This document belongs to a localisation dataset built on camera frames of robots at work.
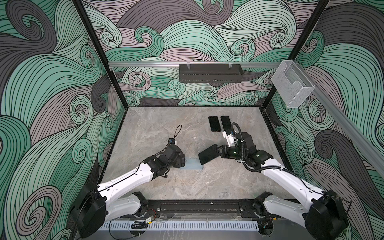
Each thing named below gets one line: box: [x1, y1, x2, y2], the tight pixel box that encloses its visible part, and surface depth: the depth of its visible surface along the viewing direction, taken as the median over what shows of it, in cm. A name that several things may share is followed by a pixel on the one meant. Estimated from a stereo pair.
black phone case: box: [208, 115, 222, 133], surface depth 112 cm
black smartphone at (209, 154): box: [198, 143, 220, 165], surface depth 80 cm
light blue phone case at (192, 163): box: [179, 157, 203, 170], surface depth 91 cm
